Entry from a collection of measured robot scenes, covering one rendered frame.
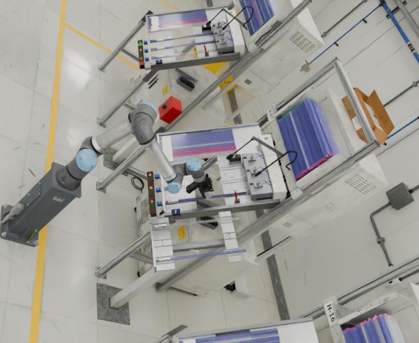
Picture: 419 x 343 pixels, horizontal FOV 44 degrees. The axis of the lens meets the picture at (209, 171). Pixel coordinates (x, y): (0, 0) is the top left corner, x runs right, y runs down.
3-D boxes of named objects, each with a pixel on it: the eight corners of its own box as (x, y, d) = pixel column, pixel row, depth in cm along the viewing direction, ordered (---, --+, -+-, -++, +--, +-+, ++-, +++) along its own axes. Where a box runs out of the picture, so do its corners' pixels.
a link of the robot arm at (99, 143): (71, 154, 292) (143, 109, 269) (80, 140, 304) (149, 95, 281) (86, 169, 297) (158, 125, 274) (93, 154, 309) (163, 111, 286)
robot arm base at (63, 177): (55, 185, 286) (65, 175, 281) (55, 165, 295) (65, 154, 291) (78, 193, 296) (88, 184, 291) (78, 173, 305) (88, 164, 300)
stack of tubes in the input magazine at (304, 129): (295, 179, 307) (331, 154, 294) (276, 120, 340) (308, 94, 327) (308, 186, 315) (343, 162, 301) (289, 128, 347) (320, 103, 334)
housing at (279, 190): (272, 206, 323) (274, 192, 312) (257, 149, 354) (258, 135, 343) (285, 205, 323) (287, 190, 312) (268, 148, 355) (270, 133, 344)
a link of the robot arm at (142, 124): (142, 121, 261) (185, 192, 285) (146, 110, 269) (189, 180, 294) (122, 128, 264) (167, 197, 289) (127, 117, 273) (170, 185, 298)
